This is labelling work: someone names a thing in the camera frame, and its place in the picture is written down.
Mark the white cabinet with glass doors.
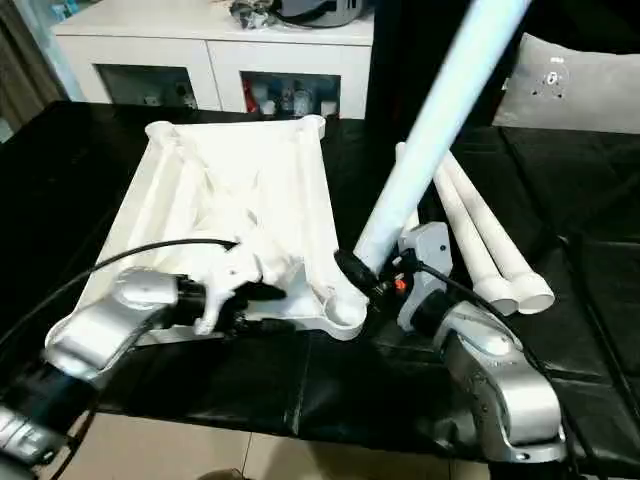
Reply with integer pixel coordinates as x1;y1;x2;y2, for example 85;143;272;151
52;0;376;121

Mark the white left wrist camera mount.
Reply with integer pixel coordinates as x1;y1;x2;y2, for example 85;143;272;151
195;238;293;336

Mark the dark clutter pile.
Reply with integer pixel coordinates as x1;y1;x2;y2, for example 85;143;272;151
228;0;279;29

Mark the white plastic table top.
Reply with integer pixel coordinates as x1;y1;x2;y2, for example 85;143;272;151
60;115;371;346

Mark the brown curtain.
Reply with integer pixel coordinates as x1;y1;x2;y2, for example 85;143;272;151
0;0;53;136

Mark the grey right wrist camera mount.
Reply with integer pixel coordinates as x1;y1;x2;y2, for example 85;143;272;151
398;222;454;333

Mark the dark grey helmet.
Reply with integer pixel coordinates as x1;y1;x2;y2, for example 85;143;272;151
275;0;367;29

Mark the black work mat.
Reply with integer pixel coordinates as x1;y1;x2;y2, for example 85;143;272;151
0;100;640;471

